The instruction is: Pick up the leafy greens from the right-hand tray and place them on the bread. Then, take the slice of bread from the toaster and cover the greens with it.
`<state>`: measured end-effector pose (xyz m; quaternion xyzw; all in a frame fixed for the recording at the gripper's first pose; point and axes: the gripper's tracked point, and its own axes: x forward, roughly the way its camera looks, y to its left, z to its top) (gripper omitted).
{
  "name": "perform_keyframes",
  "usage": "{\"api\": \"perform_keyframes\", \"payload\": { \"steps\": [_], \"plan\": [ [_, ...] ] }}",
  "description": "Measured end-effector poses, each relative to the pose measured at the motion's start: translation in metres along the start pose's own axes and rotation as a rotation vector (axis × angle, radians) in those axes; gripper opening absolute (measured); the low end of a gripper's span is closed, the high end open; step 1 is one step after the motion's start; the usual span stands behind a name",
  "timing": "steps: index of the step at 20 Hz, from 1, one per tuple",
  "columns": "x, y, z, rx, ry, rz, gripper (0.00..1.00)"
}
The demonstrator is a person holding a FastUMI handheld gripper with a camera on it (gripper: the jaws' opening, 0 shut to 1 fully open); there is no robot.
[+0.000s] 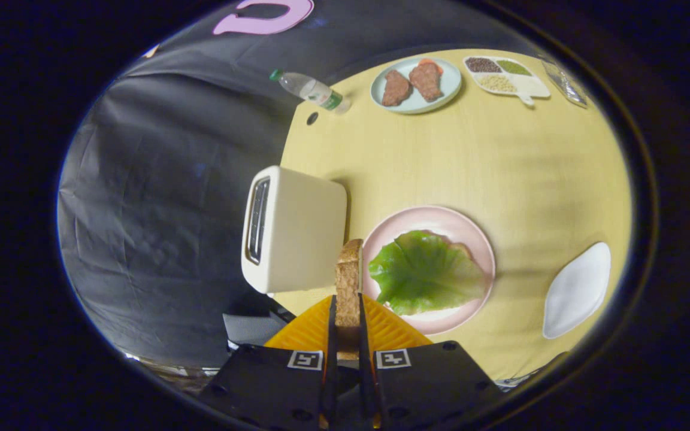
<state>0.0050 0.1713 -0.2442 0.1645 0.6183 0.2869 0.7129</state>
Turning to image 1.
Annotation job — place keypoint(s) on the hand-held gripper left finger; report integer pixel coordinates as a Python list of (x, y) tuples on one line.
[(331, 335)]

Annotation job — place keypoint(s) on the brown toasted bread slice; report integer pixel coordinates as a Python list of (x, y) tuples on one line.
[(349, 281)]

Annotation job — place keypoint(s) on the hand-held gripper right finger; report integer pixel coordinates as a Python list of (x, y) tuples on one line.
[(363, 335)]

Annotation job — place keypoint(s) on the green lettuce leaf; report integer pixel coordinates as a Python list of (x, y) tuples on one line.
[(423, 275)]

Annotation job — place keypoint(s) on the white toaster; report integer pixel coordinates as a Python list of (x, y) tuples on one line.
[(303, 233)]

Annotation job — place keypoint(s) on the black backdrop cloth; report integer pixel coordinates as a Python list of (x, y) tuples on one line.
[(159, 209)]

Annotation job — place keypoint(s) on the pile of dark beans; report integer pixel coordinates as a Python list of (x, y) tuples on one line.
[(483, 64)]

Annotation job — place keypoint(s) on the pile of yellow beans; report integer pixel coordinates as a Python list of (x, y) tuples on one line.
[(496, 82)]

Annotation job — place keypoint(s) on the pale green plate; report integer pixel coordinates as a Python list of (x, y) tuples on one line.
[(417, 105)]

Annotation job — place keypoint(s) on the white divided tray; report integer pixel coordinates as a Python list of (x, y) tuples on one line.
[(533, 88)]

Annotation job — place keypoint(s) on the orange vegetable slice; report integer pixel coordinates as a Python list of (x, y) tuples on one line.
[(435, 64)]

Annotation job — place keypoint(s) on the black round table grommet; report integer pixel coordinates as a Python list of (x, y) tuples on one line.
[(312, 118)]

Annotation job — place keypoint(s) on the pile of green beans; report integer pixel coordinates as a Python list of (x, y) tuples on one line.
[(513, 67)]

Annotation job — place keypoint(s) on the pink plate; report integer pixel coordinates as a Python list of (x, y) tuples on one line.
[(435, 218)]

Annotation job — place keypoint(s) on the white plate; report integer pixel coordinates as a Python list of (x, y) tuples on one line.
[(578, 290)]

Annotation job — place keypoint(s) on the clear plastic water bottle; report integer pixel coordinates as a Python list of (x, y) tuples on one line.
[(312, 90)]

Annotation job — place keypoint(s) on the brown meat patty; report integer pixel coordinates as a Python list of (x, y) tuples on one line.
[(396, 88), (426, 82)]

